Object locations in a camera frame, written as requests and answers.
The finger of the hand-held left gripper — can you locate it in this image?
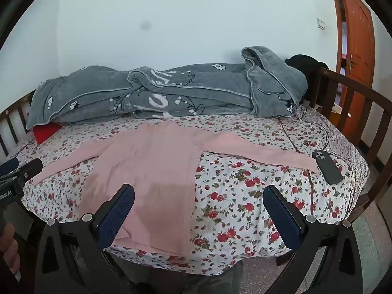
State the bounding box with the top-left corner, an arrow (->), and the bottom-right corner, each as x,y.
0,158 -> 43,187
0,157 -> 19,176

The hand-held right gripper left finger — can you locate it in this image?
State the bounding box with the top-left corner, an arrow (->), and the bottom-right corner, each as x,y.
35,184 -> 135,294

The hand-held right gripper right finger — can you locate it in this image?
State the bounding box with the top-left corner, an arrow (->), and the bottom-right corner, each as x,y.
263,184 -> 365,294

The pink sweater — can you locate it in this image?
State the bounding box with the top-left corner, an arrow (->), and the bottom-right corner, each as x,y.
31,121 -> 319,256

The person's left hand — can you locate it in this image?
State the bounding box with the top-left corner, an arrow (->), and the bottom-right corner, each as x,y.
0,222 -> 21,282

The red pillow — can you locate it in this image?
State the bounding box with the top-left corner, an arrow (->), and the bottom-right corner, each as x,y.
33,122 -> 63,144

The floral bed sheet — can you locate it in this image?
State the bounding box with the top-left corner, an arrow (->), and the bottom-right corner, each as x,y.
9,104 -> 371,276

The black phone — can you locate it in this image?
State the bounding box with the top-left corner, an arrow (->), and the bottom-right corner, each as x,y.
312,149 -> 343,185

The pale cardboard piece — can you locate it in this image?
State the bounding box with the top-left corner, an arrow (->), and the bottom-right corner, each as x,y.
332,104 -> 353,117

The grey printed quilt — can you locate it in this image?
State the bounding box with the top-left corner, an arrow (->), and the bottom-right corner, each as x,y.
26,46 -> 308,131

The black cloth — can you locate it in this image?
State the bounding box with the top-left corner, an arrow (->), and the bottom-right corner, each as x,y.
285,54 -> 330,105

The wooden door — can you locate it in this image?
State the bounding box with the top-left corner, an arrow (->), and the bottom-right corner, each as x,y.
339,0 -> 376,147

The wooden bed frame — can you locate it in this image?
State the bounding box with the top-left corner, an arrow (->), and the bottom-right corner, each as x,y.
0,62 -> 392,267

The wooden door frame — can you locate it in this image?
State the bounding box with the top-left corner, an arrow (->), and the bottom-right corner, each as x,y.
328,0 -> 347,74

